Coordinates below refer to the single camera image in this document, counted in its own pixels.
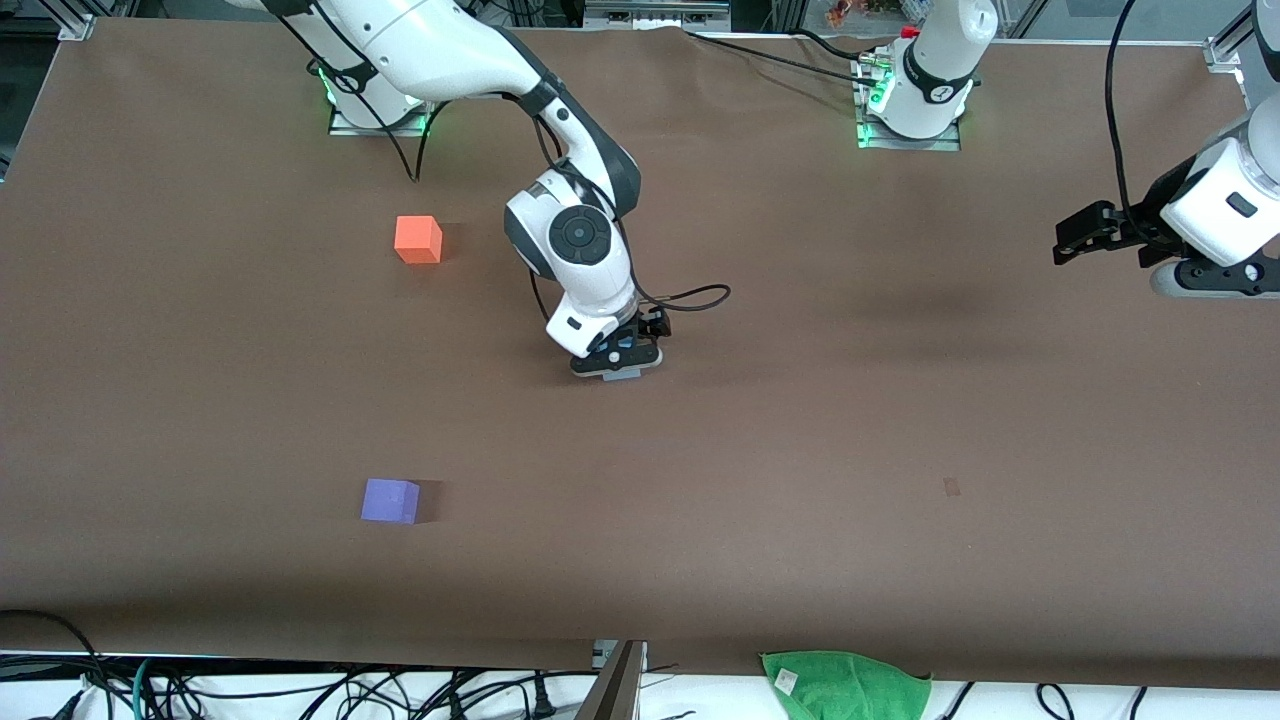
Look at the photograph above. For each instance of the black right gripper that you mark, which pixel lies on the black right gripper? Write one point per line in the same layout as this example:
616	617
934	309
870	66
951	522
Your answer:
648	326

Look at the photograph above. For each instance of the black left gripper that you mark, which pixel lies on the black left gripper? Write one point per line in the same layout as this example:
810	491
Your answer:
1140	228

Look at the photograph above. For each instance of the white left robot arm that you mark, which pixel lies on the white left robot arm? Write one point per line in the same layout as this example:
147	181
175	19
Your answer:
940	62

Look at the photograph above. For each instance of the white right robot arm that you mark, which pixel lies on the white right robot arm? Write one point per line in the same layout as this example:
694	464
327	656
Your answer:
580	235

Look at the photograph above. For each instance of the orange foam block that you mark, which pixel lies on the orange foam block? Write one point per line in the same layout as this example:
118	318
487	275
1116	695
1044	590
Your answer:
416	238

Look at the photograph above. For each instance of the purple foam block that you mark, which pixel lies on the purple foam block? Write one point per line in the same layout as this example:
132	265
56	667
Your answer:
388	500

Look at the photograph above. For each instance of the brown table cover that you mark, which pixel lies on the brown table cover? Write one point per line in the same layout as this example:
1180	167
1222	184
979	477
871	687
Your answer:
800	450

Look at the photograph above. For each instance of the silver power strip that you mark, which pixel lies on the silver power strip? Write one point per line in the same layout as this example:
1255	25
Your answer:
655	12

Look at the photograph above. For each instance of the colourful background objects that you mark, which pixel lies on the colourful background objects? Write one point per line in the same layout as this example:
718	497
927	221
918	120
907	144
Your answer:
858	10

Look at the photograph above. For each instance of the grey metal pole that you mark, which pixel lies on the grey metal pole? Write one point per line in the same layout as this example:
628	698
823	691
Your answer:
612	692

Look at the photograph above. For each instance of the green cloth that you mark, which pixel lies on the green cloth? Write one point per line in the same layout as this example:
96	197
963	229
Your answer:
845	688

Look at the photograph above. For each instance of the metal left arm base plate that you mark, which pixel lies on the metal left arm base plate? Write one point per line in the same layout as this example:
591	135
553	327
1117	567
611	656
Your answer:
875	138

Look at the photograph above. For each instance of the aluminium frame bracket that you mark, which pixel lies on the aluminium frame bracket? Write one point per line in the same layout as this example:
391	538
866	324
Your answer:
80	18
1228	52

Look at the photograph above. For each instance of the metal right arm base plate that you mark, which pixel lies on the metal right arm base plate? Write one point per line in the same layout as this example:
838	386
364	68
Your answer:
345	122

